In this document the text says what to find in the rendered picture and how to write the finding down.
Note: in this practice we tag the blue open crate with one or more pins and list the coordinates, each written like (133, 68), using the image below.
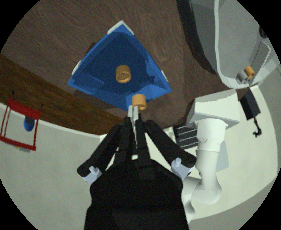
(98, 78)

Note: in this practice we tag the bronze bushing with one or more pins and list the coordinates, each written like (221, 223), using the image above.
(140, 101)
(248, 70)
(120, 77)

